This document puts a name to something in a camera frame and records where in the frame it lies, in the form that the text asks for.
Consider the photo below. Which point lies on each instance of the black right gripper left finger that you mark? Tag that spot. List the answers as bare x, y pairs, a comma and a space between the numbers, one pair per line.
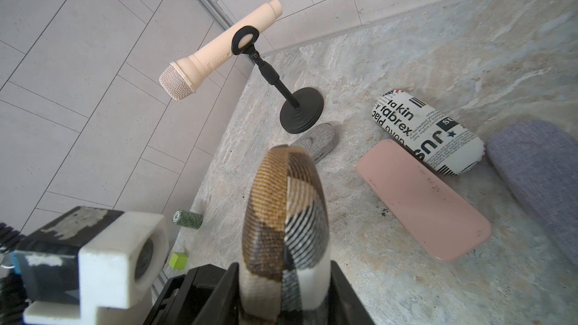
222, 307

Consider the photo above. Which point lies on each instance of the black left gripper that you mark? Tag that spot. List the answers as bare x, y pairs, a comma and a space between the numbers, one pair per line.
184, 296

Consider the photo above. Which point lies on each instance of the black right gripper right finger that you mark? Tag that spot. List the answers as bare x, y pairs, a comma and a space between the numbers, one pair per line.
344, 305

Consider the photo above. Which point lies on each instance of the brown plaid glasses case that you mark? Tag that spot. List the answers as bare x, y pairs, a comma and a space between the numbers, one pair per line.
285, 272

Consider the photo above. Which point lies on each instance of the grey fabric glasses case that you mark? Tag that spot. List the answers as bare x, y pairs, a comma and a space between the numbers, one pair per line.
319, 141

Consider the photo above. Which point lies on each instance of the green small block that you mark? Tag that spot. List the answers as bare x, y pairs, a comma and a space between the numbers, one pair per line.
178, 260

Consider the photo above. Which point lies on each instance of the black microphone stand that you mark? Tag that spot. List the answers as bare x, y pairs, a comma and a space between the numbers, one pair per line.
302, 108

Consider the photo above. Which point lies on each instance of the beige microphone head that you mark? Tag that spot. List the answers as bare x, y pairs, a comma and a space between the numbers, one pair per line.
184, 77

